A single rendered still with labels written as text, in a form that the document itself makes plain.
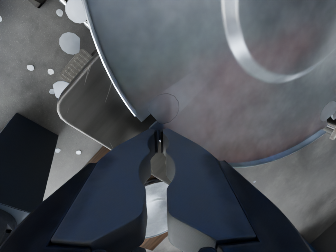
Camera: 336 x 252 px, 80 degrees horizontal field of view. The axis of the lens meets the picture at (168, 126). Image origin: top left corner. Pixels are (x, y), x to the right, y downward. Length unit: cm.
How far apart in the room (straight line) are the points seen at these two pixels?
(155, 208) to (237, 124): 69
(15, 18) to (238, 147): 86
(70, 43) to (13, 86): 73
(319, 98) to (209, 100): 12
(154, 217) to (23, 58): 77
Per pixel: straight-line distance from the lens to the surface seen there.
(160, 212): 86
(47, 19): 91
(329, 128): 30
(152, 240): 102
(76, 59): 75
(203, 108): 15
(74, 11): 26
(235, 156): 20
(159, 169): 17
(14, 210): 65
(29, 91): 97
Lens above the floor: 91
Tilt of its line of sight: 57 degrees down
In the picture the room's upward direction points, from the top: 141 degrees clockwise
